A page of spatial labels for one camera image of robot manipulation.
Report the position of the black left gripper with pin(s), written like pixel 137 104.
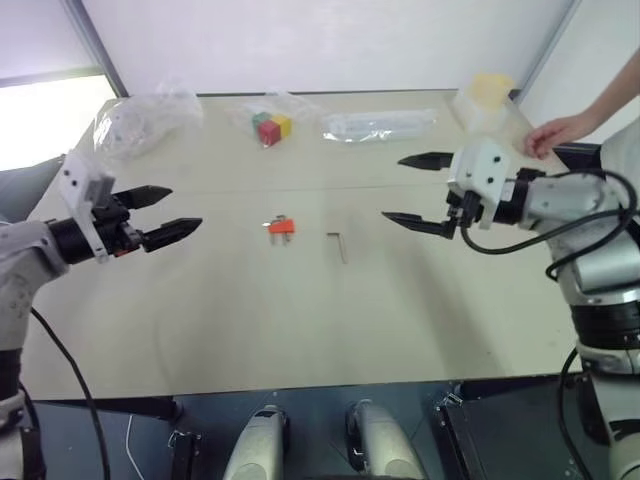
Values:
pixel 112 225

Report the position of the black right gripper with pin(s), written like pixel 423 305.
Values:
pixel 460 212

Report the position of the metal hex key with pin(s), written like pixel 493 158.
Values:
pixel 343 250

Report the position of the small orange part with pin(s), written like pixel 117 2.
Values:
pixel 282 227

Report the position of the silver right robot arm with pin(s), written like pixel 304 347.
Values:
pixel 565 200

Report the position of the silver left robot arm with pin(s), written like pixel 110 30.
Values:
pixel 20 260

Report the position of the person's bare forearm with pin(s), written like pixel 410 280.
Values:
pixel 610 105

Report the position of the translucent white block holder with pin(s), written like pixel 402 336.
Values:
pixel 470 112

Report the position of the person's bare hand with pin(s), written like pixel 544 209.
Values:
pixel 555 134

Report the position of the long clear plastic bag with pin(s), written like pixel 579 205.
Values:
pixel 375 127

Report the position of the crumpled clear plastic bag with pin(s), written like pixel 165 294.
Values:
pixel 145 120

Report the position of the cream yellow cylinder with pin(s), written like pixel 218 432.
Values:
pixel 482 86
pixel 502 92

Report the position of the clear bag around cubes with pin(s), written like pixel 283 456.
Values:
pixel 240 115

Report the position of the red cube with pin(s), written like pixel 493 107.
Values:
pixel 269 133

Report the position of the green cube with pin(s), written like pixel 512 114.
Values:
pixel 259 121

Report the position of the yellow cube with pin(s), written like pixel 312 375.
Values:
pixel 284 126

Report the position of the black case beside table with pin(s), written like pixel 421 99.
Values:
pixel 580 157

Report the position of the person's white shirt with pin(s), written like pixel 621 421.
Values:
pixel 622 145

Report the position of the black case with latch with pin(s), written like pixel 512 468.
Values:
pixel 500 430
pixel 200 460

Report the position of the silver rounded robot leg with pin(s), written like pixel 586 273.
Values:
pixel 385 445
pixel 257 445

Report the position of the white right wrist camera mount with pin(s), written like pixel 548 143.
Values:
pixel 482 165

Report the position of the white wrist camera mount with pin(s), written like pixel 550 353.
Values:
pixel 482 165
pixel 75 185

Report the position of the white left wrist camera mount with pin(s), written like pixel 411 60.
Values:
pixel 75 185

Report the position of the grey wall post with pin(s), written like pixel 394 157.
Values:
pixel 95 45
pixel 550 40

